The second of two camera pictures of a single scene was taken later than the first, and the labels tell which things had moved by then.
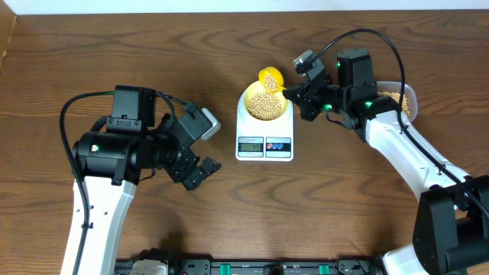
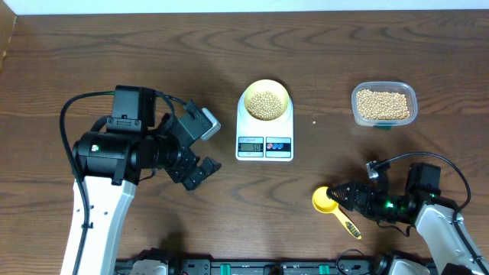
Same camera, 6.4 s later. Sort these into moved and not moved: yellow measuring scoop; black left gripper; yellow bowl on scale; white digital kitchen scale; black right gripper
Moved: yellow measuring scoop; black right gripper
Not moved: yellow bowl on scale; black left gripper; white digital kitchen scale
